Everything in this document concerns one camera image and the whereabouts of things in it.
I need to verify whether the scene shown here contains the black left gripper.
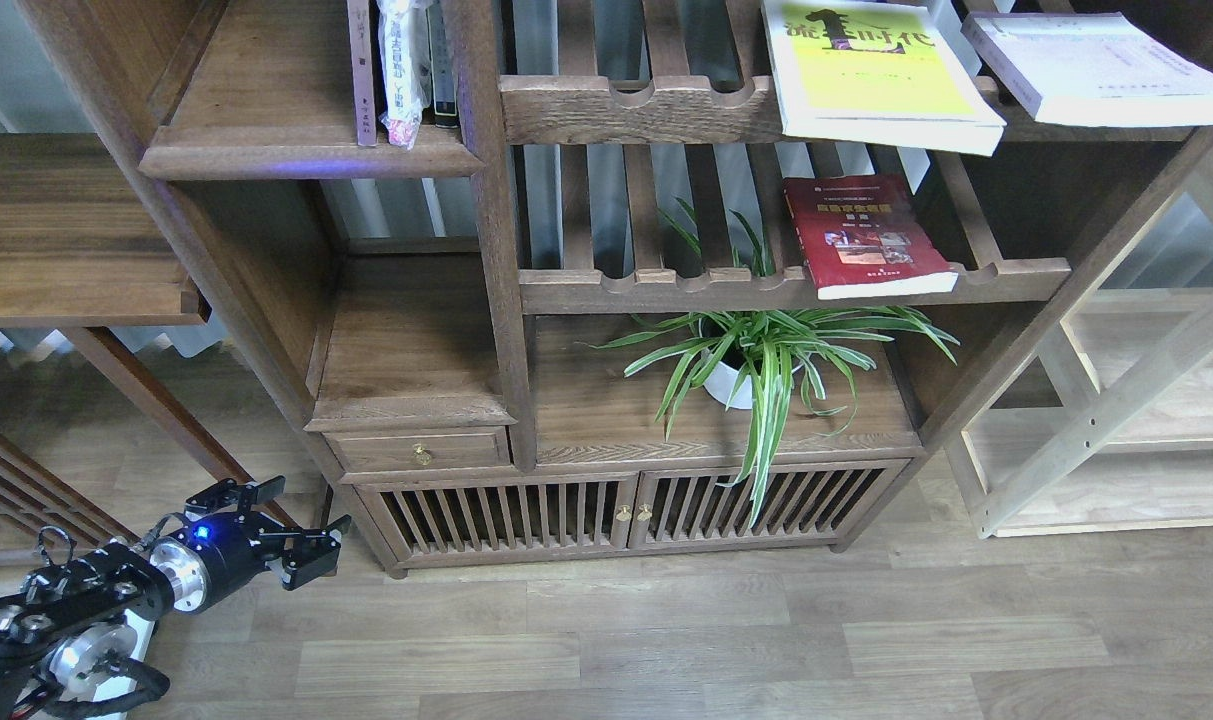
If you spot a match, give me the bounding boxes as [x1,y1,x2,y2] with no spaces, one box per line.
[149,478,353,612]

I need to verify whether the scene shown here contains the yellow cover book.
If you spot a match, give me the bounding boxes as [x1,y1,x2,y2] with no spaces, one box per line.
[761,1,1006,156]

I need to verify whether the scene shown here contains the white pale purple book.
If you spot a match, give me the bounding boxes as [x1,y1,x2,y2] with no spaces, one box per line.
[962,12,1213,128]

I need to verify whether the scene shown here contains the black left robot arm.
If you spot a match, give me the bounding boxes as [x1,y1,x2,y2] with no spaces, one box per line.
[0,478,351,719]

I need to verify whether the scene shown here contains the light wooden shelf rack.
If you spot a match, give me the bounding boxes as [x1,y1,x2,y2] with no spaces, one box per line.
[944,118,1213,541]

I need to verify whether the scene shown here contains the dark wooden bookshelf cabinet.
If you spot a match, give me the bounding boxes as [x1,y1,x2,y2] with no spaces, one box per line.
[18,1,1213,577]

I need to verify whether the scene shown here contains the plastic wrapped white book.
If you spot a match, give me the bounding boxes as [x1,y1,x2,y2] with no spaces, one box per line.
[377,1,431,149]

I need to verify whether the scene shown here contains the spider plant green leaves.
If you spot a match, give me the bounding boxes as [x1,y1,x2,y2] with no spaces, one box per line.
[588,199,959,528]

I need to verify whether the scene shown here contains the dark spine book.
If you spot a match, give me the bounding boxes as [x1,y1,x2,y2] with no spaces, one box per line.
[426,1,460,128]

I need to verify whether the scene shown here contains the white plant pot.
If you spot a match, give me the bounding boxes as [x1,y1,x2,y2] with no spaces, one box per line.
[704,312,784,410]

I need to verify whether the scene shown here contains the brown spine book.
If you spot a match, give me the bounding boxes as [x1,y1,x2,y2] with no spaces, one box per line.
[346,0,378,147]

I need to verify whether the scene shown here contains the red cover book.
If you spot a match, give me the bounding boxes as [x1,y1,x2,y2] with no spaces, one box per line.
[784,175,958,299]

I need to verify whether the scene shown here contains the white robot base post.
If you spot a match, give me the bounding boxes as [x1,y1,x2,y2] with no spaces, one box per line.
[74,611,170,719]

